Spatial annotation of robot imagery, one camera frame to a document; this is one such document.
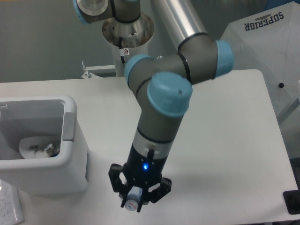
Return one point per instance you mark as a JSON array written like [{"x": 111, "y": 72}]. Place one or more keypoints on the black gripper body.
[{"x": 141, "y": 171}]

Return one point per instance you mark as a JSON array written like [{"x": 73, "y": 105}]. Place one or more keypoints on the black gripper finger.
[
  {"x": 117, "y": 185},
  {"x": 155, "y": 195}
]

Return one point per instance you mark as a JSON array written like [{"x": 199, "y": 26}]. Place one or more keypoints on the crushed clear plastic bottle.
[{"x": 133, "y": 198}]

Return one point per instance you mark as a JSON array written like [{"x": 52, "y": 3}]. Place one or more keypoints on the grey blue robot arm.
[{"x": 162, "y": 87}]

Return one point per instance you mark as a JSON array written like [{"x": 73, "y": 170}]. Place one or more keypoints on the white plastic trash can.
[{"x": 22, "y": 117}]

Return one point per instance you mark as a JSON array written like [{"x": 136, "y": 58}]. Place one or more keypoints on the white paper sheet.
[{"x": 11, "y": 212}]

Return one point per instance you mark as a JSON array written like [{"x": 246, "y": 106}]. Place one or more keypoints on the black device at table edge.
[{"x": 292, "y": 201}]

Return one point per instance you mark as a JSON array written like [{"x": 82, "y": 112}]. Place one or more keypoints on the white umbrella with lettering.
[{"x": 270, "y": 42}]

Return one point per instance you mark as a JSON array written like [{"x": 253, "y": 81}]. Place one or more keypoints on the white metal base bracket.
[{"x": 100, "y": 70}]

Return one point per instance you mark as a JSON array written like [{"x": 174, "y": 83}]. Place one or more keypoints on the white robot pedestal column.
[{"x": 122, "y": 55}]

